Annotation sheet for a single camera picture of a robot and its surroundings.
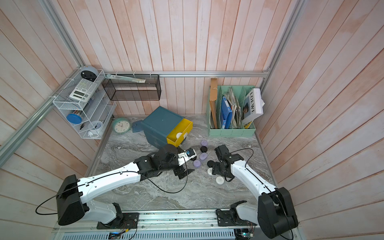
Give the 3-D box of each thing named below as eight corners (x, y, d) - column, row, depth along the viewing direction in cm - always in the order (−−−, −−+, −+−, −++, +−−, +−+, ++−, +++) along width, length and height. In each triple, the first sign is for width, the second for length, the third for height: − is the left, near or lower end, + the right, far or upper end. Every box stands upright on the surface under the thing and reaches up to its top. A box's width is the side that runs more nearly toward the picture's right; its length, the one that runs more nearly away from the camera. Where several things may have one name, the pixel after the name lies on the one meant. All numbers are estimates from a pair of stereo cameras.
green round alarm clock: (117, 134, 112) (110, 123, 102) (127, 126, 116) (122, 115, 107) (121, 137, 110) (115, 126, 100) (131, 129, 114) (126, 118, 105)
